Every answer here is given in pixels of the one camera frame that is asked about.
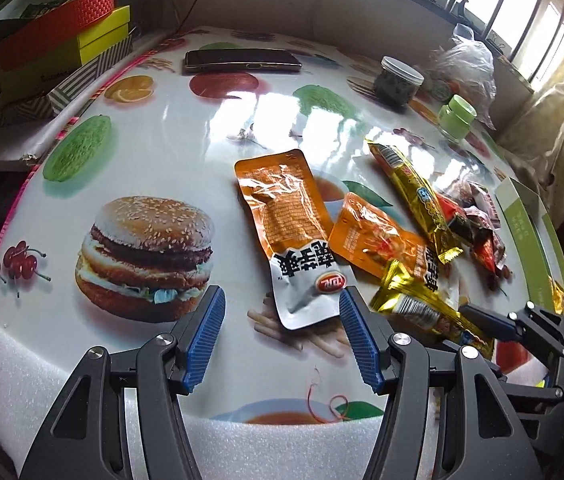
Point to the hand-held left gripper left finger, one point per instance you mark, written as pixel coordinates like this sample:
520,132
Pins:
207,340

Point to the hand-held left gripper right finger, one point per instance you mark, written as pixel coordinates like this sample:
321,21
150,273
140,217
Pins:
359,340

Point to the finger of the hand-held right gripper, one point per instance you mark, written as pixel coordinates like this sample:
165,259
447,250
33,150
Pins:
489,322

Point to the short gold snack packet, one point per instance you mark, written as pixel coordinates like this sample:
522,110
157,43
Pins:
411,305

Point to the red small snack packet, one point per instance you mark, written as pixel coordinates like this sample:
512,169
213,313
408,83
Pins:
489,254

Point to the dark small snack packet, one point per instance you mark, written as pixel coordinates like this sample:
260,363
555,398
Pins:
466,225

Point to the green and white box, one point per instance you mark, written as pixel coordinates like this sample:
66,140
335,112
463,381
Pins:
531,230

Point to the small orange snack packet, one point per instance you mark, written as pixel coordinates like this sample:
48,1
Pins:
371,235

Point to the pink small snack packet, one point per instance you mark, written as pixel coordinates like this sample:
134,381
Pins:
476,202

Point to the large orange snack packet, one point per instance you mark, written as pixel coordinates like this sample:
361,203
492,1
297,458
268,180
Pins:
282,210

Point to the long gold snack packet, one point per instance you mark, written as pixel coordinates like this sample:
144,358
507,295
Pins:
414,185

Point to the red thread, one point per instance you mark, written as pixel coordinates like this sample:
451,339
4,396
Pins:
334,402

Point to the white foam sheet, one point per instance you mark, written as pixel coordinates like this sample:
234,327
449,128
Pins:
12,360

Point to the green jar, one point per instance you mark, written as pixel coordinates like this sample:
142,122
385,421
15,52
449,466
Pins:
456,117

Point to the beige curtain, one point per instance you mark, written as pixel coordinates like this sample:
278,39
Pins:
556,120

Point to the food print tablecloth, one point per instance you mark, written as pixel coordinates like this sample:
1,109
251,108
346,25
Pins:
187,125

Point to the clear jar with dark contents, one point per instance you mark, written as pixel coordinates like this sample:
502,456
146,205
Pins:
396,85

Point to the clear plastic bag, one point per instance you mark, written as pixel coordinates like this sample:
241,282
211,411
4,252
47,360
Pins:
464,65

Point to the black smartphone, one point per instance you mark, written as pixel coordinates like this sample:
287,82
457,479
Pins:
242,60

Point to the striped box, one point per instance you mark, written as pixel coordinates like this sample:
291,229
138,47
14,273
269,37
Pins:
87,75

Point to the barred window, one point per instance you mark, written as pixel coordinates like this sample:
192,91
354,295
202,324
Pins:
501,5

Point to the red textured box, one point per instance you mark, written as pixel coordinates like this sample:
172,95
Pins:
52,30

